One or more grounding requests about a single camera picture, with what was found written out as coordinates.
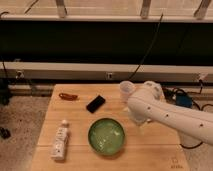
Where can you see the blue box on floor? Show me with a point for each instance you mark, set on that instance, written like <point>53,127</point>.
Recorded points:
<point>183,101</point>

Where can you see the black rectangular phone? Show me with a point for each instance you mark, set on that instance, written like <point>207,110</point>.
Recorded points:
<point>95,104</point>

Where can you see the red-brown sausage toy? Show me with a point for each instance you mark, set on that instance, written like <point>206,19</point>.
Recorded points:
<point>68,97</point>

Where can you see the green ceramic bowl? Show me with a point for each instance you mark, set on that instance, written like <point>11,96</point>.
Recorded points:
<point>106,136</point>

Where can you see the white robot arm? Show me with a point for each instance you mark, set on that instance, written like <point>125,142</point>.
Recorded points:
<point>145,102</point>

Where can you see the clear plastic cup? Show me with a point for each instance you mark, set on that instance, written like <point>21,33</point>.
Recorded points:
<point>126,89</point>

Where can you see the black object on floor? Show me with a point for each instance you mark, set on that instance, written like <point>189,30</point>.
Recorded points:
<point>4,133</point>

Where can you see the white tube bottle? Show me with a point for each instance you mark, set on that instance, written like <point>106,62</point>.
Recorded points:
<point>60,141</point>

